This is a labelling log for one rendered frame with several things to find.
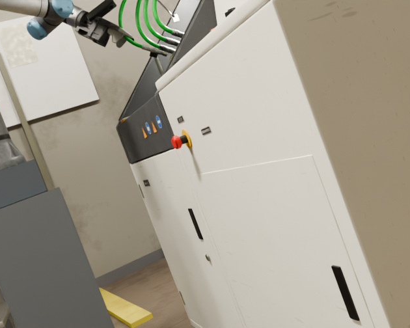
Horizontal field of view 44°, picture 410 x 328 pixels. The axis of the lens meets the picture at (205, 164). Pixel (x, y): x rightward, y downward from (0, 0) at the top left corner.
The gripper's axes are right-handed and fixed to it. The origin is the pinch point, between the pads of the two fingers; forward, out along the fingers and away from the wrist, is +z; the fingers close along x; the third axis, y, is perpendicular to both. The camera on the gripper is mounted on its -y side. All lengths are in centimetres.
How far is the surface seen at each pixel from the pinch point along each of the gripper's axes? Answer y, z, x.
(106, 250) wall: 111, -32, -209
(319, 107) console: 19, 75, 93
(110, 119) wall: 20, -77, -208
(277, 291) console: 51, 83, 52
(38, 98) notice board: 31, -121, -176
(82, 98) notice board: 16, -99, -193
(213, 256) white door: 54, 64, 20
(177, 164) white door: 35, 43, 25
